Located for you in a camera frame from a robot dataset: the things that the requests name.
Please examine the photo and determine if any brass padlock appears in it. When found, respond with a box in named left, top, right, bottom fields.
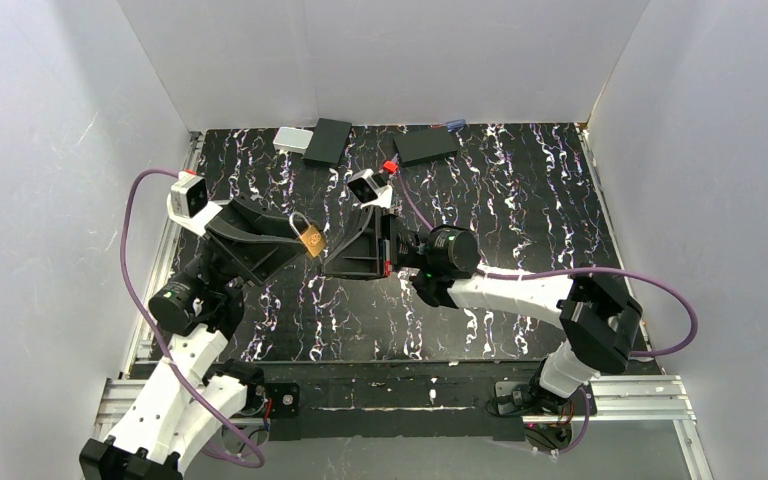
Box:
left=288, top=211, right=326, bottom=258

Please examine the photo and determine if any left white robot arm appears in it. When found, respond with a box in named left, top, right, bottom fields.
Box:
left=79, top=195, right=314, bottom=479

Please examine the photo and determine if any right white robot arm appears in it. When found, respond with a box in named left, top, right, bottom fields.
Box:
left=320, top=206, right=643, bottom=417

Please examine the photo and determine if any black box left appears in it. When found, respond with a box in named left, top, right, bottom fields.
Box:
left=303, top=118, right=352, bottom=166

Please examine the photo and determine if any black box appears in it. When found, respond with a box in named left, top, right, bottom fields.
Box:
left=303, top=118, right=352, bottom=166
left=394, top=127, right=460, bottom=167

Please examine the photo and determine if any black box right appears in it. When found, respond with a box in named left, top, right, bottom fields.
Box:
left=394, top=127, right=460, bottom=167

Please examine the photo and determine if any white rectangular box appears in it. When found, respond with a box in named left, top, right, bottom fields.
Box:
left=273, top=126, right=314, bottom=154

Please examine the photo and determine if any blue transparent small item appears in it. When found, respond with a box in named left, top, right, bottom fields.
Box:
left=433, top=119, right=466, bottom=132

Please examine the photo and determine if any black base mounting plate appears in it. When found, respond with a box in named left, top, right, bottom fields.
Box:
left=201, top=360, right=599, bottom=444

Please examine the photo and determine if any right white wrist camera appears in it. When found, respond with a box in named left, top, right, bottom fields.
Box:
left=347, top=169, right=393, bottom=209

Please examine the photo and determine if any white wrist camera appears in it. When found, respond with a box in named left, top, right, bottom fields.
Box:
left=166, top=171, right=228, bottom=237
left=347, top=169, right=393, bottom=209

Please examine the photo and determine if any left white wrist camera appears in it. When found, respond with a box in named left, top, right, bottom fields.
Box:
left=166, top=171, right=228, bottom=237

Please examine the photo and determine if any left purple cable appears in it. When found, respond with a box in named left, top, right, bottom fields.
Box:
left=118, top=168, right=267, bottom=470

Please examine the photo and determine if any purple cable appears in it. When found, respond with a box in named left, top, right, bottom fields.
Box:
left=118, top=168, right=267, bottom=470
left=383, top=158, right=699, bottom=457

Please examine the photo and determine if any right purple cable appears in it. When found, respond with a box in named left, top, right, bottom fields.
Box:
left=383, top=158, right=699, bottom=457

